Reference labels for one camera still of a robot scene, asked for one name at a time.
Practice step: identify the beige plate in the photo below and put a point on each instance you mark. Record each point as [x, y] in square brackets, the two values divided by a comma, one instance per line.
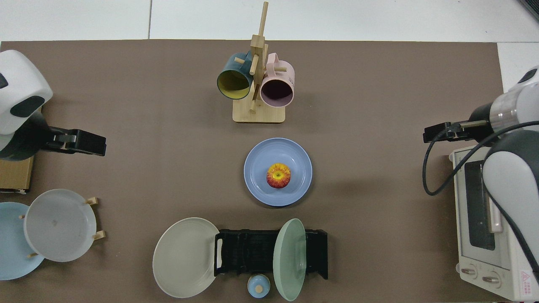
[185, 256]

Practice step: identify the wooden plate rack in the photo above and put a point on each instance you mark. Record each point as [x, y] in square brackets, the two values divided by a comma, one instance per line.
[93, 201]

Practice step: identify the red yellow apple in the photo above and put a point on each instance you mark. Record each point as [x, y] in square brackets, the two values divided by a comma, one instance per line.
[278, 179]

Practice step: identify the light blue plate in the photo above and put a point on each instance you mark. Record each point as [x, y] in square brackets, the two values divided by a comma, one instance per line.
[12, 244]

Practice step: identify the pale toaster oven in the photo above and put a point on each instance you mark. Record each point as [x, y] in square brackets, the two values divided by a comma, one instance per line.
[480, 259]

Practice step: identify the green plate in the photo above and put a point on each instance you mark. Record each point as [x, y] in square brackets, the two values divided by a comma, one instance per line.
[288, 261]

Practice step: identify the black dish rack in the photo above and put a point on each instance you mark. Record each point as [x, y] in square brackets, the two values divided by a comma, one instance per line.
[248, 252]

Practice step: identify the small blue round thing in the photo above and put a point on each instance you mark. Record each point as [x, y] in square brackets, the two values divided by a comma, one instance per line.
[258, 288]

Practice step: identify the pink cup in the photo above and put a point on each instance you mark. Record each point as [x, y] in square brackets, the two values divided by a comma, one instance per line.
[284, 71]

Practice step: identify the dark teal cup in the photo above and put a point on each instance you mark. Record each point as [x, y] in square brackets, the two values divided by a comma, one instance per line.
[230, 65]

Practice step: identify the grey plate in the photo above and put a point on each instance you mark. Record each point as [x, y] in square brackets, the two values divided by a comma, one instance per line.
[59, 225]

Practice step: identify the brown table cloth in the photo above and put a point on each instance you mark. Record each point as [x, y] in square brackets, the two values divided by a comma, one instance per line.
[168, 147]

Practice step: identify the wooden cup stand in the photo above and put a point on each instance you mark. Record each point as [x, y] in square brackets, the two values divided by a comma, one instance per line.
[259, 115]

